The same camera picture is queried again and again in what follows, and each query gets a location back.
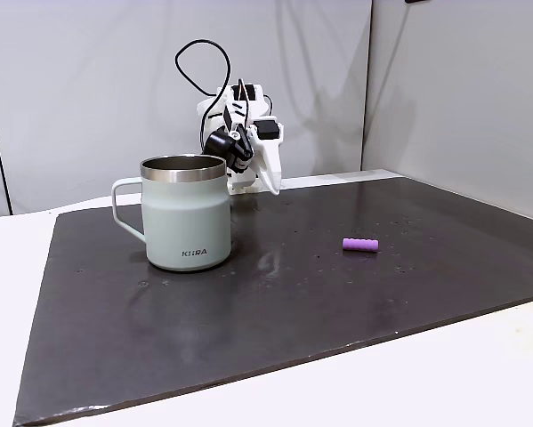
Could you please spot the black table mat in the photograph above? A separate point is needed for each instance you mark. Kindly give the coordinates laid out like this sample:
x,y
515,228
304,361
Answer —
x,y
293,311

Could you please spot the purple pen grip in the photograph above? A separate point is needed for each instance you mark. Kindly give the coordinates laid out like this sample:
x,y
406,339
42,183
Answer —
x,y
359,244

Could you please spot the mint green steel mug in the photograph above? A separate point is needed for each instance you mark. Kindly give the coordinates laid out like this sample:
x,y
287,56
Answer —
x,y
186,222

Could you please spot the black gripper-mounted camera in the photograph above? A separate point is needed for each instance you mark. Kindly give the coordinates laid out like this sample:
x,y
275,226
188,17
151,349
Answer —
x,y
219,142

